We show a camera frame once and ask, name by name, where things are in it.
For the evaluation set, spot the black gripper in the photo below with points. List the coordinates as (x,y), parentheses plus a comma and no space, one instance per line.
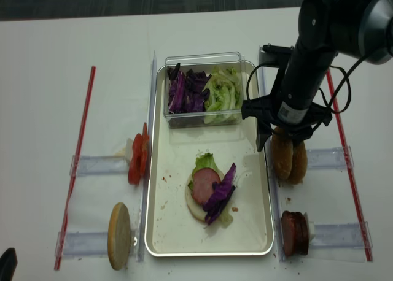
(298,125)

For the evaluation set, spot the sesame top bun front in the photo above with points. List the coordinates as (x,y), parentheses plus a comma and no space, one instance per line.
(282,153)

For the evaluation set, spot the sesame bun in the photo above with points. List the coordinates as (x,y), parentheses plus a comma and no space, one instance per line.
(282,153)
(299,164)

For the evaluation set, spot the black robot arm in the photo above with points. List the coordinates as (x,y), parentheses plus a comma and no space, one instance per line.
(361,29)

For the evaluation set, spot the shredded green lettuce pile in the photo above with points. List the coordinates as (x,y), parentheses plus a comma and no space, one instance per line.
(224,94)

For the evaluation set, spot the green lettuce leaf on bun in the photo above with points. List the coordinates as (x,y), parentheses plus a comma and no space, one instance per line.
(207,160)

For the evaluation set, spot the dark meat patty front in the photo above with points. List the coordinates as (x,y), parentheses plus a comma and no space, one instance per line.
(291,233)

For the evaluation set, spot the dark meat patty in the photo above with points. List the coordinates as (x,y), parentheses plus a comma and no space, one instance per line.
(302,234)
(291,233)

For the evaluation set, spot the dark meat patty rear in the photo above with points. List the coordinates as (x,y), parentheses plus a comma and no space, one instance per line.
(302,234)

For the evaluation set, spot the red tomato slice rear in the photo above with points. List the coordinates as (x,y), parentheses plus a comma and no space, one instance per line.
(144,150)

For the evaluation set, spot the red tomato slice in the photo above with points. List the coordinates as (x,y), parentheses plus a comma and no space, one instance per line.
(144,150)
(134,172)

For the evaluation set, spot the red tomato slice front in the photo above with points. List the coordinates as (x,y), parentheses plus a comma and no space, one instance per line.
(134,172)

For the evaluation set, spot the sesame top bun rear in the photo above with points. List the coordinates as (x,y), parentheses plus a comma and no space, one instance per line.
(299,164)

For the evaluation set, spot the red strip right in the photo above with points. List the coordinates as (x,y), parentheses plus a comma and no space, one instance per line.
(357,203)

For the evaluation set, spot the red strip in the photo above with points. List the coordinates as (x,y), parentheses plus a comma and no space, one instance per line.
(63,230)
(357,203)

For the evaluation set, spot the purple cabbage strips on bun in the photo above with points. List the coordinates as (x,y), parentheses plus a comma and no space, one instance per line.
(222,193)

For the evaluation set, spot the clear plastic vegetable container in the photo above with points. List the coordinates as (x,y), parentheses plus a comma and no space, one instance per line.
(199,63)

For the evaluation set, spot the cream rectangular serving tray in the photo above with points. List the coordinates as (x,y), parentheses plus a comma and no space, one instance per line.
(171,229)

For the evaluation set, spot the white pusher block right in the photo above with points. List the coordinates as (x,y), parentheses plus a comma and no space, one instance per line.
(310,227)

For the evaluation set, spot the white pusher block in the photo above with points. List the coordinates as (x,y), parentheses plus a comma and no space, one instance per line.
(128,150)
(310,227)

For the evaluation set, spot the shredded purple cabbage pile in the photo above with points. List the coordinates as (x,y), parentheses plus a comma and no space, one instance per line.
(187,91)

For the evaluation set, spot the bottom bun half on tray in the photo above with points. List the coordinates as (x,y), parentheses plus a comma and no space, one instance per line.
(196,209)

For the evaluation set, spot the clear acrylic channel lower right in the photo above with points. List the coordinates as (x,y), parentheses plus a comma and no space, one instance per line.
(345,235)

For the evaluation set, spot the white pusher block left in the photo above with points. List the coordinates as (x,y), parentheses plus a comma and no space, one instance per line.
(128,150)

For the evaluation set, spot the pale bun half standing left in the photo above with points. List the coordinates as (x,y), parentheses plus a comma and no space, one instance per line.
(119,236)

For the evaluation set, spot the clear acrylic channel upper left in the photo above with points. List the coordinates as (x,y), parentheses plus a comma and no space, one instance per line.
(97,165)

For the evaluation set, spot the red strip left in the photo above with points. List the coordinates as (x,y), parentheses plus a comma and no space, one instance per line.
(63,230)

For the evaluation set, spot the clear acrylic channel lower left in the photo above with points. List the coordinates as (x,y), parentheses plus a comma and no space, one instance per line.
(81,244)

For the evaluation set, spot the black object at corner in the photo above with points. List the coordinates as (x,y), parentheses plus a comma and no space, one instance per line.
(8,264)

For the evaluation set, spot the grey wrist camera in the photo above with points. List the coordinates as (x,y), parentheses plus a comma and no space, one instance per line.
(275,56)

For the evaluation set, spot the clear acrylic rail left vertical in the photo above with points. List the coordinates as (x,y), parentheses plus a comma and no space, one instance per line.
(146,178)

